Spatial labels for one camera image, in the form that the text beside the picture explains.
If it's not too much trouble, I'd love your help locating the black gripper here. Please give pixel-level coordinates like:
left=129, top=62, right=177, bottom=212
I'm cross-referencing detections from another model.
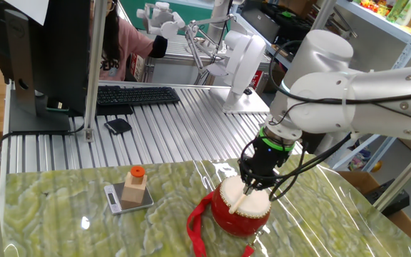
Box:
left=240, top=134, right=294, bottom=196

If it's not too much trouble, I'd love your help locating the wooden drumstick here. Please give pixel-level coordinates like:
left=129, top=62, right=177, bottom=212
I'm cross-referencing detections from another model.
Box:
left=228, top=191, right=250, bottom=215

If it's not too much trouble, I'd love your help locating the black sleeved forearm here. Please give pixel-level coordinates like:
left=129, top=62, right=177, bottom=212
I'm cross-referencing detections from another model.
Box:
left=148, top=34, right=169, bottom=59

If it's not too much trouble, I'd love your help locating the red drum white head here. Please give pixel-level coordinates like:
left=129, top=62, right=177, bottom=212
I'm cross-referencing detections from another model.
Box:
left=210, top=175, right=273, bottom=238

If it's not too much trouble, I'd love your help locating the cardboard box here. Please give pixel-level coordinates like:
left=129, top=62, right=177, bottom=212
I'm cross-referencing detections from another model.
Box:
left=337, top=170, right=411, bottom=255

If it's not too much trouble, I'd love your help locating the white haptic control device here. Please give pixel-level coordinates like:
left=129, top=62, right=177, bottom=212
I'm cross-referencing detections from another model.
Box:
left=136, top=1, right=270, bottom=115

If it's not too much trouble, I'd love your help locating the wooden block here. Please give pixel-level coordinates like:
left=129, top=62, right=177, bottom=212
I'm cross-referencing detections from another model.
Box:
left=121, top=172, right=148, bottom=204

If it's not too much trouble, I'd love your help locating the black box item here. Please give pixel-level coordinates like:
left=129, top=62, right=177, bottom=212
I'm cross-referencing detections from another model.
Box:
left=364, top=178, right=410, bottom=217

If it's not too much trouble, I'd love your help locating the black keyboard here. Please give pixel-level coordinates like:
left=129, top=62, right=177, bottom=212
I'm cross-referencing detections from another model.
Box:
left=96, top=85, right=181, bottom=107

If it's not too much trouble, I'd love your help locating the silver digital scale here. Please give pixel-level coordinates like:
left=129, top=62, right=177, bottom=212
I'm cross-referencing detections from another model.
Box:
left=103, top=181, right=155, bottom=216

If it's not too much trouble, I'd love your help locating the black pouch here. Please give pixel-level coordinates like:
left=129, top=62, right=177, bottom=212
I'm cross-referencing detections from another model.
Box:
left=104, top=118, right=133, bottom=136

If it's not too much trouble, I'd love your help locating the black equipment case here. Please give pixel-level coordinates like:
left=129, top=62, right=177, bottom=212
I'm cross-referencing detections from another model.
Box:
left=240, top=0, right=313, bottom=40

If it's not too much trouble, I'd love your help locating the white background robot column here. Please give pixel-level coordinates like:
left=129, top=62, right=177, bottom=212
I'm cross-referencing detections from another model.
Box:
left=205, top=0, right=233, bottom=42

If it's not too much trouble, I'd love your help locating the person in pink shirt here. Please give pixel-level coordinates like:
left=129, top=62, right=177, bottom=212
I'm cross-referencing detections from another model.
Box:
left=90, top=0, right=169, bottom=82

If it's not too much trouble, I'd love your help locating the white metal shelf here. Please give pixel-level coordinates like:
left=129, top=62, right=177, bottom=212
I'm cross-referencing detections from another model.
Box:
left=312, top=0, right=411, bottom=172

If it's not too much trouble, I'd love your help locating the green marble pattern mat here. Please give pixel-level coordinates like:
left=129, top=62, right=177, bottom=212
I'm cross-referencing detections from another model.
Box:
left=1, top=153, right=411, bottom=257

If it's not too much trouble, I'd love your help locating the black computer monitor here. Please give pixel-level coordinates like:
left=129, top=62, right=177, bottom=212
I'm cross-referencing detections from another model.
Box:
left=0, top=0, right=92, bottom=136

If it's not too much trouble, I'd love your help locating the small white paper sheet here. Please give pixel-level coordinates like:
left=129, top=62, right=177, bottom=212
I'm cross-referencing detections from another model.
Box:
left=4, top=0, right=51, bottom=26

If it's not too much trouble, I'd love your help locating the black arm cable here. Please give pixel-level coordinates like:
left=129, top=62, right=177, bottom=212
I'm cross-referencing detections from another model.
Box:
left=240, top=39, right=411, bottom=201

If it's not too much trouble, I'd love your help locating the red drum strap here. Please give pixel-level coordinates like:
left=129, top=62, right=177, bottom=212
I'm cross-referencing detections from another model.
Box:
left=186, top=191, right=265, bottom=257

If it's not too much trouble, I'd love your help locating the aluminium frame strut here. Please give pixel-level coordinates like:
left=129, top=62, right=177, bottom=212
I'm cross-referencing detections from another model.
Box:
left=372, top=141, right=411, bottom=212

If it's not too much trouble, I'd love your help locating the black monitor cable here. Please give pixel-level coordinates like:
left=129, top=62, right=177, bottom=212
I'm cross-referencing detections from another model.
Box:
left=0, top=123, right=85, bottom=172

